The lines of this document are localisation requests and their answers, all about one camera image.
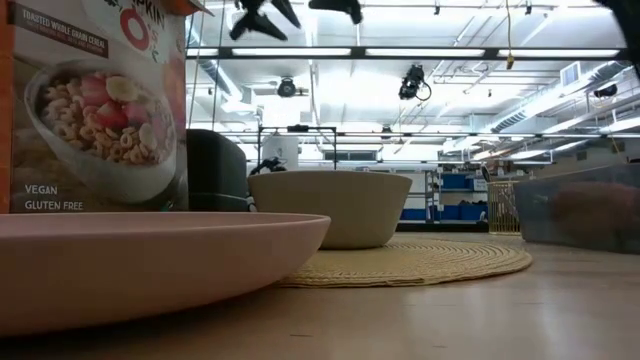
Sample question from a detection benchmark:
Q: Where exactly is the beige bowl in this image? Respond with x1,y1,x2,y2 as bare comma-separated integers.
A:
246,169,415,251

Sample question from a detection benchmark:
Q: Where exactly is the black four-slot toaster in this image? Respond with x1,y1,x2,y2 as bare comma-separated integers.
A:
185,128,252,213

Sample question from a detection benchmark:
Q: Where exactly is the black toaster power cable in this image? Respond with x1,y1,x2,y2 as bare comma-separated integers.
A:
248,156,288,176

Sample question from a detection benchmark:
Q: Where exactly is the round woven straw placemat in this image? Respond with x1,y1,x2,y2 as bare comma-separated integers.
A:
276,235,534,289

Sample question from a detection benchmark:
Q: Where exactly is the orange cereal box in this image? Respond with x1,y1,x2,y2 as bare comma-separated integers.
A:
0,0,215,215

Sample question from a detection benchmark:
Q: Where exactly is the white cylinder tank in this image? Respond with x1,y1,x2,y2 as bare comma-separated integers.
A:
260,135,300,172

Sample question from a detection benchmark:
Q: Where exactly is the grey translucent plastic bin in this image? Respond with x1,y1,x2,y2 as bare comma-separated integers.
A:
512,163,640,255

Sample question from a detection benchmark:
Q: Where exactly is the hanging cable with yellow plug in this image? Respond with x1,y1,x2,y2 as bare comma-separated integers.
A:
503,0,517,71

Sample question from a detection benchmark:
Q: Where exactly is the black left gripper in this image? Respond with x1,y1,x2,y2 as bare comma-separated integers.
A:
229,0,364,42

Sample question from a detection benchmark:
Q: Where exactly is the pink plate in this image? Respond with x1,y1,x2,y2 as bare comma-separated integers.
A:
0,211,333,338

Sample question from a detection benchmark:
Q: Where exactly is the red apple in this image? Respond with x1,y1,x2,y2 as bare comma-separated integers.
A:
551,181,640,247

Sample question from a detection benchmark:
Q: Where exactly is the gold wire cutlery cup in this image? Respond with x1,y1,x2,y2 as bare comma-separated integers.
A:
486,180,522,235

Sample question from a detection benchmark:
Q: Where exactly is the thin dark hanging cable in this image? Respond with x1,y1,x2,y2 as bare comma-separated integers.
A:
187,54,200,130
210,0,227,131

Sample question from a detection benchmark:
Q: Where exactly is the black tubular stand frame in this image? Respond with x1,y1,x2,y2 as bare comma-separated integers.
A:
256,125,338,166

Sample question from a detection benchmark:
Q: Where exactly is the black aluminium rig frame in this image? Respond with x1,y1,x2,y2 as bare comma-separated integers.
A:
185,46,629,62

